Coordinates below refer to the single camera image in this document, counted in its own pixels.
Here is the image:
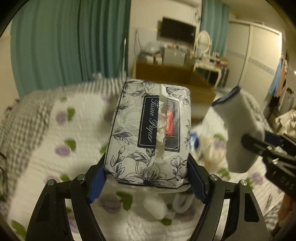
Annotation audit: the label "floral tissue paper pack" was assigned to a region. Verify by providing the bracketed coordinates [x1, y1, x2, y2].
[104, 79, 191, 193]

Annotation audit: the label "small grey fridge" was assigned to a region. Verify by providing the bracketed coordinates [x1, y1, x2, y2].
[163, 48, 186, 66]

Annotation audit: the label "floral quilted bedspread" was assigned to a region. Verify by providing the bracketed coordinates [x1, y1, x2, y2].
[8, 93, 283, 240]

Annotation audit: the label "black wall television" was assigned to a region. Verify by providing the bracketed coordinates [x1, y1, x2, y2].
[160, 17, 196, 44]

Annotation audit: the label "hanging clothes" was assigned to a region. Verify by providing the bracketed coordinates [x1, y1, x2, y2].
[268, 55, 288, 97]

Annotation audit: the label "teal curtain left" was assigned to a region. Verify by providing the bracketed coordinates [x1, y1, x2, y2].
[11, 1, 131, 96]

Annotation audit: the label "white dressing table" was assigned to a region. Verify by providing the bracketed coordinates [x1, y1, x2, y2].
[193, 56, 229, 88]

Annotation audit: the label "white blue soft pouch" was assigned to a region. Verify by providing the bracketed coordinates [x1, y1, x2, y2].
[212, 86, 266, 173]

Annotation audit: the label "teal curtain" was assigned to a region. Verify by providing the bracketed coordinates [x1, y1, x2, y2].
[11, 1, 131, 96]
[200, 0, 230, 56]

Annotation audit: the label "teal curtain right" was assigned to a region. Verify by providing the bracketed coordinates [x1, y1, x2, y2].
[200, 0, 230, 56]

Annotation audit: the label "brown cardboard box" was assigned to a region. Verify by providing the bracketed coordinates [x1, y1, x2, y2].
[132, 60, 216, 123]

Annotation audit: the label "checkered grey blanket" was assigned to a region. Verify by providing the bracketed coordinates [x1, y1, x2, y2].
[1, 75, 125, 216]

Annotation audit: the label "white oval vanity mirror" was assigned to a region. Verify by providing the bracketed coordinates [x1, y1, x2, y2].
[193, 30, 212, 55]

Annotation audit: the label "white sliding wardrobe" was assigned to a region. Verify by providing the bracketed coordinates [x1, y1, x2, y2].
[225, 21, 282, 108]

